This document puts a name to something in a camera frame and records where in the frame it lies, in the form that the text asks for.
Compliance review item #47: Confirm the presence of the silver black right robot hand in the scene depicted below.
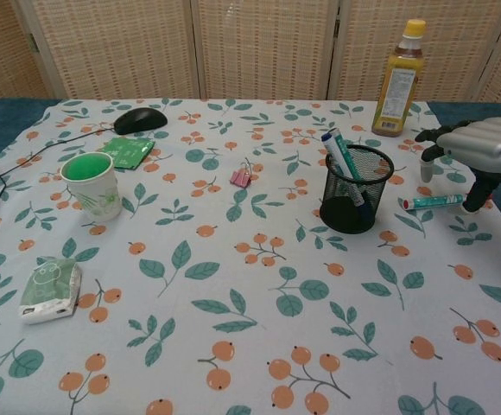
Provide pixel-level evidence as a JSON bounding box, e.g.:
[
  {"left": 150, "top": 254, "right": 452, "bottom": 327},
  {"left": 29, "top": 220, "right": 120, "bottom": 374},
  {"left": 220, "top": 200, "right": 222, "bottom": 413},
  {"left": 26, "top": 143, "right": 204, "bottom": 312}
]
[{"left": 414, "top": 116, "right": 501, "bottom": 215}]

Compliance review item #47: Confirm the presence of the red-capped marker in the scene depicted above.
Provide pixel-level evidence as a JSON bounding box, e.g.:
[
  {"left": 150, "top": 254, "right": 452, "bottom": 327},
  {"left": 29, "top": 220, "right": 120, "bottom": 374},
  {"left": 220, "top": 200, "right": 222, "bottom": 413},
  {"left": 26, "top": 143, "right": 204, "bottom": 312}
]
[{"left": 397, "top": 193, "right": 466, "bottom": 212}]

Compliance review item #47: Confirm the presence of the black capped marker pen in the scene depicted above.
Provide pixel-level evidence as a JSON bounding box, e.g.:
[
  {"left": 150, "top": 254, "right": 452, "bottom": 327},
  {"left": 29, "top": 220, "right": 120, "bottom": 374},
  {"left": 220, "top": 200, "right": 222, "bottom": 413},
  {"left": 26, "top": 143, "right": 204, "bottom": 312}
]
[{"left": 330, "top": 127, "right": 365, "bottom": 181}]

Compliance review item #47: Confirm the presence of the blue-capped marker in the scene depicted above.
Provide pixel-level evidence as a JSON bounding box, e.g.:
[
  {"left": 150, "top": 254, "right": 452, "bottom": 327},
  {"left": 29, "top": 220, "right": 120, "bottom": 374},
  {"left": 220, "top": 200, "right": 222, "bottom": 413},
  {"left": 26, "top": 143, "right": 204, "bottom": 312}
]
[{"left": 320, "top": 131, "right": 375, "bottom": 220}]

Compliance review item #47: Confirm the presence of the black mesh pen holder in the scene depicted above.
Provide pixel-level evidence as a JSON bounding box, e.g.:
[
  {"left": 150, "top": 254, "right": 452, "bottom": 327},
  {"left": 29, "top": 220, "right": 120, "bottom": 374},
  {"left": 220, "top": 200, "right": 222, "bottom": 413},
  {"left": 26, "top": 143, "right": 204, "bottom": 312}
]
[{"left": 318, "top": 144, "right": 396, "bottom": 235}]

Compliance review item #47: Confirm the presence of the yellow capped drink bottle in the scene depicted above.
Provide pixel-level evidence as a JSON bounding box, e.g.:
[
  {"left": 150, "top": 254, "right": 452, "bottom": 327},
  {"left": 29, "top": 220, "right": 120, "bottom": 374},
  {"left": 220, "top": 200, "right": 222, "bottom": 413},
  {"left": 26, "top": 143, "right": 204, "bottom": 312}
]
[{"left": 371, "top": 19, "right": 428, "bottom": 138}]

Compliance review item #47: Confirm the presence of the woven folding screen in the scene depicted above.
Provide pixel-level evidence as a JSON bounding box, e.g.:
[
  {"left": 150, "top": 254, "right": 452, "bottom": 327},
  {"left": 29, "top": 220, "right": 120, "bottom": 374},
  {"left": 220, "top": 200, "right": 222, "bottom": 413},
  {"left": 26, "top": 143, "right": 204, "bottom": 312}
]
[{"left": 0, "top": 0, "right": 501, "bottom": 106}]

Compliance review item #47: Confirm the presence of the pink binder clip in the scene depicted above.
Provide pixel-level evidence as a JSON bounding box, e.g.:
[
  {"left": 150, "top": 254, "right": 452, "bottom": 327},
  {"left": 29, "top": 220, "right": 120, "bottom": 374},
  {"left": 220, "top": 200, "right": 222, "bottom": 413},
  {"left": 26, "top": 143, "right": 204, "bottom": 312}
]
[{"left": 231, "top": 157, "right": 254, "bottom": 190}]

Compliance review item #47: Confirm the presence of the floral leaf and fruit tablecloth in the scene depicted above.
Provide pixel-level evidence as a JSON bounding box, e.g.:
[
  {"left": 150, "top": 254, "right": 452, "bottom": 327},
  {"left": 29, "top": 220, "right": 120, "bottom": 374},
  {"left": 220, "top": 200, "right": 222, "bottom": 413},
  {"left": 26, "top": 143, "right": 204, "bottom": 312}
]
[{"left": 0, "top": 98, "right": 501, "bottom": 415}]

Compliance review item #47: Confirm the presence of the black computer mouse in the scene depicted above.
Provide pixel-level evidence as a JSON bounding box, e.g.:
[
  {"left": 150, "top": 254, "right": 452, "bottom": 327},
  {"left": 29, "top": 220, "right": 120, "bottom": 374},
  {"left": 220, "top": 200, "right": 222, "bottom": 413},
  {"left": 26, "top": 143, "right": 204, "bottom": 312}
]
[{"left": 112, "top": 107, "right": 168, "bottom": 136}]

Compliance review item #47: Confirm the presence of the green foil sachet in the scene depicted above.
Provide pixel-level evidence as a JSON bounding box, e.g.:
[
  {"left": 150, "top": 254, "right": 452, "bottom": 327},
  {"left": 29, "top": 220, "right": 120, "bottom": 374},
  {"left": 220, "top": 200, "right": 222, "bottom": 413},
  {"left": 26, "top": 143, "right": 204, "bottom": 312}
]
[{"left": 96, "top": 137, "right": 156, "bottom": 171}]

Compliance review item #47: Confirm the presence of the white paper cup green inside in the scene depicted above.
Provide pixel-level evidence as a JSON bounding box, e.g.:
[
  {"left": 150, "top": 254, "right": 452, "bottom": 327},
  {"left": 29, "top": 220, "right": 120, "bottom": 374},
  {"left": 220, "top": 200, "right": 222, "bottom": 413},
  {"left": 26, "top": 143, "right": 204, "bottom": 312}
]
[{"left": 60, "top": 151, "right": 123, "bottom": 224}]

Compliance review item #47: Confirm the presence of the green white tissue pack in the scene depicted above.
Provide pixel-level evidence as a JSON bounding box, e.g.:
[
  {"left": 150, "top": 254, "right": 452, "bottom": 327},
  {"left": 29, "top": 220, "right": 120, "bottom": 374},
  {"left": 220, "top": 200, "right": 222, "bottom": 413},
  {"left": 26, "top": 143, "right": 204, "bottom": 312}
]
[{"left": 18, "top": 255, "right": 83, "bottom": 325}]

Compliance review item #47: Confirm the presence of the teal blue table cover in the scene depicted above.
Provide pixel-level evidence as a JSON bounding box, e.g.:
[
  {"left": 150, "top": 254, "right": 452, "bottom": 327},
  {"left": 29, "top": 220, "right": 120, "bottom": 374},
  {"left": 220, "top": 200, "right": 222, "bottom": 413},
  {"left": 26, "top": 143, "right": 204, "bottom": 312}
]
[{"left": 0, "top": 97, "right": 501, "bottom": 250}]

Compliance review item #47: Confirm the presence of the black mouse cable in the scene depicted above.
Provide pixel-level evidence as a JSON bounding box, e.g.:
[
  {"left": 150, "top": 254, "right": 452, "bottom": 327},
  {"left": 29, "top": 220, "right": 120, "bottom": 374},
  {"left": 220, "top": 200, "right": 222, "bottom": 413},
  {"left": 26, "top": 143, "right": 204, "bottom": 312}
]
[{"left": 0, "top": 124, "right": 117, "bottom": 263}]

